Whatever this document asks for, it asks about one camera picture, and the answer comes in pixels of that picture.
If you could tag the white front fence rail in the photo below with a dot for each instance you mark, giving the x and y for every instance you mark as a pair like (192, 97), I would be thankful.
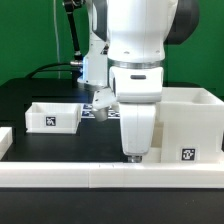
(110, 175)

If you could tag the white rear drawer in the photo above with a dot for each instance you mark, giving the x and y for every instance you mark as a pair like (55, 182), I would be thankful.
(59, 118)

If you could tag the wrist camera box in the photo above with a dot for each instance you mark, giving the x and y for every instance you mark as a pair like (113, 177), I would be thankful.
(102, 100)

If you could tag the white drawer box cabinet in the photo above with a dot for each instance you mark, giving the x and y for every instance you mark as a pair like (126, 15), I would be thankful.
(189, 126)

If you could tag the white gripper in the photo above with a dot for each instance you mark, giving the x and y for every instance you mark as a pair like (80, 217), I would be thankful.
(137, 91)

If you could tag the white left fence piece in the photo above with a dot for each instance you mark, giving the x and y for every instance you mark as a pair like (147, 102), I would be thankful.
(6, 140)

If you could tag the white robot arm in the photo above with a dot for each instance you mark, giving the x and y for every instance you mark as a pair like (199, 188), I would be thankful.
(124, 64)

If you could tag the marker sheet on table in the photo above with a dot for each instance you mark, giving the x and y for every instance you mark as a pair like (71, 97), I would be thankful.
(86, 112)

